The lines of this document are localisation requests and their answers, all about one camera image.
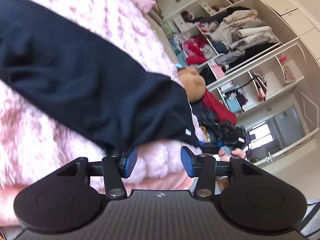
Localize dark navy pants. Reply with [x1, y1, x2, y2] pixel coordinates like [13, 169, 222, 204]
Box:
[1, 0, 199, 153]

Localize black clothing pile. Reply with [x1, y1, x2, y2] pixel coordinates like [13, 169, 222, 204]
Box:
[191, 101, 220, 142]

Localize person's right hand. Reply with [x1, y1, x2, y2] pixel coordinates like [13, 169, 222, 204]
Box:
[218, 148, 247, 161]

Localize red garment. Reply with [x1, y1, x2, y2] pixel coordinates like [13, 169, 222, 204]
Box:
[202, 89, 237, 126]

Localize large brown teddy bear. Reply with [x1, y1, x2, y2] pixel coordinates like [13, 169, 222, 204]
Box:
[178, 67, 206, 103]

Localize pink fluffy blanket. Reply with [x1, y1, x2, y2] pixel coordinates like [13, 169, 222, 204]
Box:
[1, 0, 204, 226]

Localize white open wardrobe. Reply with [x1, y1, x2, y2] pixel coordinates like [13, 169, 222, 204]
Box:
[165, 0, 319, 173]

